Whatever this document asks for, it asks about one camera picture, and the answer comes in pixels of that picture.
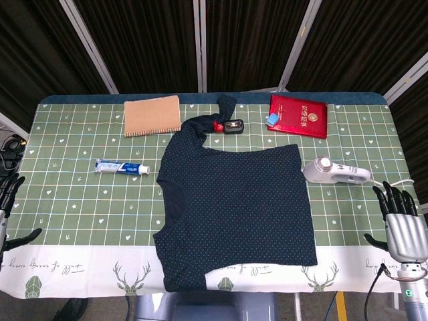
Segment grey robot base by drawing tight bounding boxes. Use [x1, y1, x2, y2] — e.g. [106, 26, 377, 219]
[133, 292, 278, 321]

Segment red certificate book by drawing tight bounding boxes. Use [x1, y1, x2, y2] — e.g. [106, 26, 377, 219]
[268, 94, 329, 140]

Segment navy dotted t-shirt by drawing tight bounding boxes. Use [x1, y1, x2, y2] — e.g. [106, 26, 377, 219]
[152, 94, 318, 293]

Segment white handheld steamer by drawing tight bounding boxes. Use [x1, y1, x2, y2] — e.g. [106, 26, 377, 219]
[302, 156, 372, 185]

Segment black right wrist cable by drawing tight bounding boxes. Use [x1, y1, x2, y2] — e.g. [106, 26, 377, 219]
[364, 263, 401, 310]

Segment white side frame bar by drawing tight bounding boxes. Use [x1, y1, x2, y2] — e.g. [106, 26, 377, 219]
[0, 112, 30, 142]

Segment small black device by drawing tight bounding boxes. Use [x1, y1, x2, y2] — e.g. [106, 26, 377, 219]
[223, 119, 245, 135]

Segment black cable bundle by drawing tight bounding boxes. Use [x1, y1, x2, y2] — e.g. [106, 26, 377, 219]
[0, 133, 27, 178]

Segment white partition frame post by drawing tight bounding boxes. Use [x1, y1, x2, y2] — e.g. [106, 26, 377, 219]
[58, 0, 120, 95]
[278, 0, 322, 93]
[383, 53, 428, 102]
[193, 0, 208, 94]

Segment brown spiral notebook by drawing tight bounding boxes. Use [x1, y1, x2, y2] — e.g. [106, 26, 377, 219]
[123, 95, 183, 138]

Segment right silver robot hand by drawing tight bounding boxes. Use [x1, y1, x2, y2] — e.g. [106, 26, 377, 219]
[363, 181, 428, 265]

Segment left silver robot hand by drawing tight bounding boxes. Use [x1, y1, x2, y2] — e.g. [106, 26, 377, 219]
[0, 173, 43, 265]

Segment white blue toothpaste tube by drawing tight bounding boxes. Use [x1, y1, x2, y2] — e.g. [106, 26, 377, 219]
[94, 158, 150, 176]

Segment green grid tablecloth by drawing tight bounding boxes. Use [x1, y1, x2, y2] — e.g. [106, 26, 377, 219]
[0, 100, 428, 300]

